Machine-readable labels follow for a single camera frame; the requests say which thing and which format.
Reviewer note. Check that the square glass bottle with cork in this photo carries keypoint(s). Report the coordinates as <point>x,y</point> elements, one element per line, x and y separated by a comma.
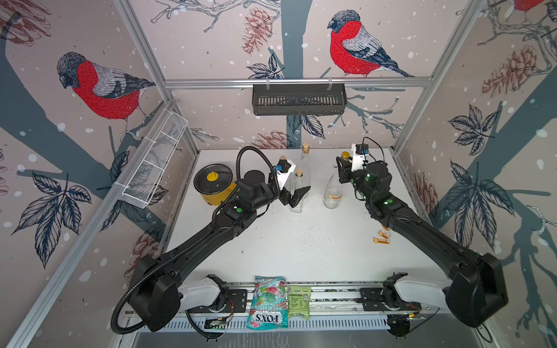
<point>283,163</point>

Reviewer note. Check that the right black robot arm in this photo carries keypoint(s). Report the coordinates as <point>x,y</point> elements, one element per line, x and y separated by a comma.
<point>475,287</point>

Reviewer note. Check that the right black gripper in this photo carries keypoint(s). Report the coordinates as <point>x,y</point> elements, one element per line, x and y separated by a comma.
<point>345,172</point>

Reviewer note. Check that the aluminium front rail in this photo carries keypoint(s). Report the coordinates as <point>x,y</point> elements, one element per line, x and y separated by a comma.
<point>407,296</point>

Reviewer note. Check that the yellow pot with glass lid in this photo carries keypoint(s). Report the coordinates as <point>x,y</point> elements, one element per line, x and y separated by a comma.
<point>214,183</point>

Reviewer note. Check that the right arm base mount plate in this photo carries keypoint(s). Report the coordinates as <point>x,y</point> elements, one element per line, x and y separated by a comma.
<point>386,298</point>

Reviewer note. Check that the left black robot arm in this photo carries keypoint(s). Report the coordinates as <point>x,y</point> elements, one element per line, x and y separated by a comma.
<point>153,298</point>

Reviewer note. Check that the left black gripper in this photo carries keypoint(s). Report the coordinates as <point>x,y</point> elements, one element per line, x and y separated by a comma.
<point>294,199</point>

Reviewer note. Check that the Fox's candy bag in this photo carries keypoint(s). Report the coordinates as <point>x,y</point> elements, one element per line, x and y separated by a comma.
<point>269,305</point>

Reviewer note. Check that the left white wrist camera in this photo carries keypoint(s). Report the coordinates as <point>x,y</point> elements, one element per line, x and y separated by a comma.
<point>282,176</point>

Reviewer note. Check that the green snack packet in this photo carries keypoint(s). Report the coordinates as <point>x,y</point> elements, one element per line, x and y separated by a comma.
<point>298,298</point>

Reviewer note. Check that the black hanging wire shelf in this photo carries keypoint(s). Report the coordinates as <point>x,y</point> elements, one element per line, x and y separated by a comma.
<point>299,99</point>

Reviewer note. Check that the white wire mesh basket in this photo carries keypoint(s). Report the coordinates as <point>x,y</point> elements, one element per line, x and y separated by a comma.
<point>140,189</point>

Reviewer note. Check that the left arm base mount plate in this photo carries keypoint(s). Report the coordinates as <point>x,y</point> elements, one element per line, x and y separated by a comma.
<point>228,300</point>

